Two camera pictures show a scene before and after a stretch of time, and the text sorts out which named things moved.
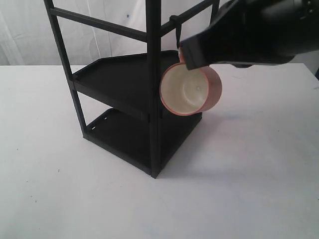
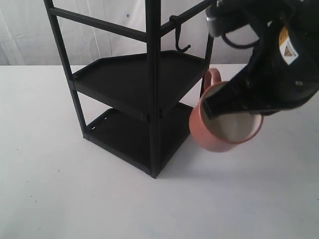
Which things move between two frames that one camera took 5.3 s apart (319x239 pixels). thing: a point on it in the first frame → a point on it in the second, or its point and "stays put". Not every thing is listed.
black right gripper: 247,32 → 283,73
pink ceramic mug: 184,92 → 222,133
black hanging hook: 176,21 stays put
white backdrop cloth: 26,38 stays put
